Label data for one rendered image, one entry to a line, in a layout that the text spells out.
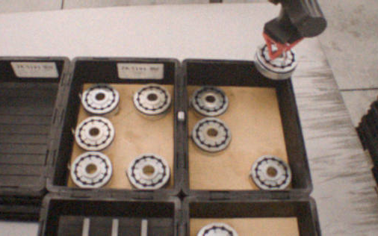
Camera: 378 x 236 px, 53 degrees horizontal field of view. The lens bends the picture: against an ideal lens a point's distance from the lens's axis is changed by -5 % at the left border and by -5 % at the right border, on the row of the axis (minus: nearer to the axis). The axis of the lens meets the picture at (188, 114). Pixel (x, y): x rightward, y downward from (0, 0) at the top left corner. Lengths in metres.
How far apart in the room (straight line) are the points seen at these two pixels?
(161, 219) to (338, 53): 1.94
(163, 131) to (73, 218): 0.33
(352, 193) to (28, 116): 0.96
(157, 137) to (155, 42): 0.49
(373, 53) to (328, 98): 1.40
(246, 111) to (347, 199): 0.40
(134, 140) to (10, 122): 0.35
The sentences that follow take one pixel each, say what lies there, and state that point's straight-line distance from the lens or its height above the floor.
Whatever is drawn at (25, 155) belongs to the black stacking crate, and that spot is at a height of 0.83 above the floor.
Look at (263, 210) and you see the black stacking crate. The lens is 0.93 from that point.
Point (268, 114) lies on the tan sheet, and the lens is 1.13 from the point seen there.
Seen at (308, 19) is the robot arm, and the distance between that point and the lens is 0.78.
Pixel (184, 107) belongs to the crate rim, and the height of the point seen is 0.93.
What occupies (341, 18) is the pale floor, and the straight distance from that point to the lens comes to 2.92.
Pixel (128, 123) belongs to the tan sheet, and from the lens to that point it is 1.07.
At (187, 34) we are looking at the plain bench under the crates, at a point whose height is 0.70.
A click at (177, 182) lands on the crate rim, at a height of 0.93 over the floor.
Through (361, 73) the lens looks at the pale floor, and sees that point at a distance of 2.59.
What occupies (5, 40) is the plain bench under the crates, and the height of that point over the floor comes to 0.70.
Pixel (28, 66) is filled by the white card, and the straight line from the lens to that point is 1.16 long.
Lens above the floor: 1.73
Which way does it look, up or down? 55 degrees down
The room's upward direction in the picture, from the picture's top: 6 degrees clockwise
